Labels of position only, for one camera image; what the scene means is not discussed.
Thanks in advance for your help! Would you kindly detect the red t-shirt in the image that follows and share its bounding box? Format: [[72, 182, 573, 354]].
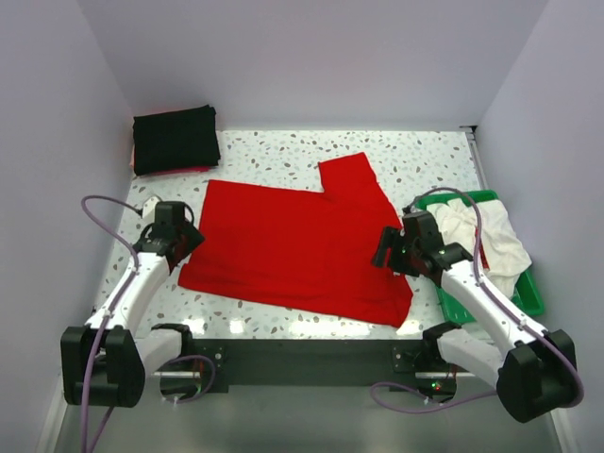
[[178, 153, 412, 328]]

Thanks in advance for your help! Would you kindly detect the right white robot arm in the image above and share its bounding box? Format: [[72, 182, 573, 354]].
[[372, 211, 584, 423]]

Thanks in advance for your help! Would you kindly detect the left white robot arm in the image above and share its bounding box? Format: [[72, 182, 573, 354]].
[[60, 201, 204, 408]]

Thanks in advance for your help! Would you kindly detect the folded black t-shirt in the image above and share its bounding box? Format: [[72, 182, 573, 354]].
[[132, 105, 221, 176]]

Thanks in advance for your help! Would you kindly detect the white t-shirt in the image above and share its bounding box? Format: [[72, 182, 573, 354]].
[[427, 198, 532, 298]]

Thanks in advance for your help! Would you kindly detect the green plastic bin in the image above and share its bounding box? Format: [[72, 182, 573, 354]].
[[414, 190, 545, 316]]

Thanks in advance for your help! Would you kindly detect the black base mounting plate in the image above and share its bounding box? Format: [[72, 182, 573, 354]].
[[157, 340, 457, 402]]

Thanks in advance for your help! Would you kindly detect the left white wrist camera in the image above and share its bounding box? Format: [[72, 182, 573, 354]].
[[141, 195, 162, 220]]

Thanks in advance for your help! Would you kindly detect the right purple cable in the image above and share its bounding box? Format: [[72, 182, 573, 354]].
[[370, 187, 586, 415]]

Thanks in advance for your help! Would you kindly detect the purple cable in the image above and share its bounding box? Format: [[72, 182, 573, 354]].
[[79, 195, 217, 453], [370, 187, 586, 415]]

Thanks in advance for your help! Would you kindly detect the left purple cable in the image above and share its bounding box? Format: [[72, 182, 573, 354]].
[[79, 195, 217, 453]]

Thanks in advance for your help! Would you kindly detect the aluminium frame rail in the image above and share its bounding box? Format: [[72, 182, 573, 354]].
[[153, 371, 476, 378]]

